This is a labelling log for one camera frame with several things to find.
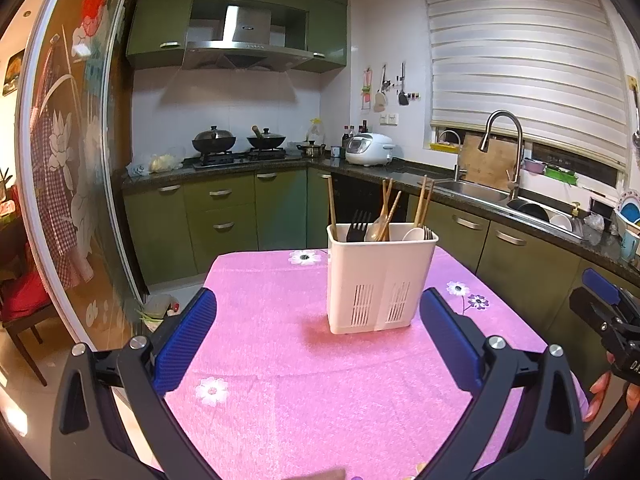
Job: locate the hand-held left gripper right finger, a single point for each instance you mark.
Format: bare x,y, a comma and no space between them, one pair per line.
450,345

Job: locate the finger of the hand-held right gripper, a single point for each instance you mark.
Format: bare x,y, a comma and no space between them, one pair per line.
600,317
600,284

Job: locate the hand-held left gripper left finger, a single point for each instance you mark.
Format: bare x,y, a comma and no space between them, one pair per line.
185,340

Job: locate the white plastic utensil holder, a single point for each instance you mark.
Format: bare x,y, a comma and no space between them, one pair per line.
380,270

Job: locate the black plastic fork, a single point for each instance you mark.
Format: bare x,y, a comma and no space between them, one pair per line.
357,225
428,233

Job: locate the white plastic spoon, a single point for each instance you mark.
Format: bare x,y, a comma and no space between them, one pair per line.
412,234

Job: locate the clear plastic spoon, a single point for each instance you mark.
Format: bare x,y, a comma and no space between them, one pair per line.
374,230

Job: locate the person's right hand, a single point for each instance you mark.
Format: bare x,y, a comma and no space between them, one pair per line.
600,397

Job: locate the trash bin with bag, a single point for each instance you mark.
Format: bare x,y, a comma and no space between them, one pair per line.
157,307

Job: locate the light blue cup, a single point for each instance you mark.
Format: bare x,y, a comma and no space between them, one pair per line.
630,247

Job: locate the crumpled clear plastic bag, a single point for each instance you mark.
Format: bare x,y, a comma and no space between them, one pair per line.
594,222

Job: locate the white bowl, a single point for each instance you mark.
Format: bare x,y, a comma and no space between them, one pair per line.
561,222

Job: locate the blue and white plate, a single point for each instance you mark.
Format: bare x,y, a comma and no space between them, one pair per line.
629,209

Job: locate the black bowl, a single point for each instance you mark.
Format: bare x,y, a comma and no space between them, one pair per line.
532,211

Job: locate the green container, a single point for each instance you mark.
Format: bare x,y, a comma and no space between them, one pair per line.
560,175

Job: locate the pink floral tablecloth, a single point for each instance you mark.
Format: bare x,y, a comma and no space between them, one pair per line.
300,385

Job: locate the purple container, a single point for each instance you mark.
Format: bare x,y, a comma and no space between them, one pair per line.
533,166

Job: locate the tall steel faucet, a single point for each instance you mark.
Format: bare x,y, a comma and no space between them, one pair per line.
515,160

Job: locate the steel kitchen sink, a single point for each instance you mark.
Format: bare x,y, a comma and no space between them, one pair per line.
475,191

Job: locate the green base cabinets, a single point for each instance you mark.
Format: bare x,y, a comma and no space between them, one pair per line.
280,210

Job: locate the wooden cutting board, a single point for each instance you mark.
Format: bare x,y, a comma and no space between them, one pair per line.
487,165

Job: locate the wooden chair red cushion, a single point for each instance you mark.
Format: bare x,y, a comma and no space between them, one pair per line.
22,300

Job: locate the black built-in dishwasher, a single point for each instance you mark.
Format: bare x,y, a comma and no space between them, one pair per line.
360,195

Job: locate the dark granite countertop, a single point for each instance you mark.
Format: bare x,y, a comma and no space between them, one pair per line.
415,172

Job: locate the plastic bags of food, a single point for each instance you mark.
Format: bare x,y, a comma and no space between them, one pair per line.
160,162

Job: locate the small steel faucet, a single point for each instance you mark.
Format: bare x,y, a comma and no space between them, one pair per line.
457,160

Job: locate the black gas stove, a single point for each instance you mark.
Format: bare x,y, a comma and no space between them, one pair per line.
240,159

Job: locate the yellow tray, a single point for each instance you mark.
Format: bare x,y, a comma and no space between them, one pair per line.
445,147

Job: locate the black wok with lid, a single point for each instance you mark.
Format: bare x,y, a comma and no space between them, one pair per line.
266,140
214,141

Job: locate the floral sliding glass door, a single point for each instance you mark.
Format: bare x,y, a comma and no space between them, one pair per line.
95,160

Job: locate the red checked apron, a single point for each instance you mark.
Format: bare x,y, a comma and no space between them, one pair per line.
55,185

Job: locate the white rice cooker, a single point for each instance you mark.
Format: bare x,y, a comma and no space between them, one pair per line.
370,150

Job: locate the small steel pot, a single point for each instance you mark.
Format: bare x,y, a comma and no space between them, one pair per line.
312,150

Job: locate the group of sauce bottles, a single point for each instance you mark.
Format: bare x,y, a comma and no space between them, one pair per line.
350,132

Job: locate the white window blind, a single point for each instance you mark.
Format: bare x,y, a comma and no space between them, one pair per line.
520,60

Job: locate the cooking oil bottle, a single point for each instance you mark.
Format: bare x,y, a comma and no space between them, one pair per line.
317,132

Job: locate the hanging black spatula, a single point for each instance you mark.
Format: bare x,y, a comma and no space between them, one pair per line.
403,97

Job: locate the hanging beige spatula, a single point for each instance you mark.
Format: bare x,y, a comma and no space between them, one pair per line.
381,102

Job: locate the pink hanging rack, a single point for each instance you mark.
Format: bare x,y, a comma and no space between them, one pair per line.
367,90

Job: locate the steel range hood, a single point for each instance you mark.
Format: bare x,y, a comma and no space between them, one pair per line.
245,25

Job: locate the white wall socket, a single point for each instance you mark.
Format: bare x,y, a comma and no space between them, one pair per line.
388,119

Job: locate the framed wall picture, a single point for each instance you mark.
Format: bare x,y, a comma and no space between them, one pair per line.
13,72

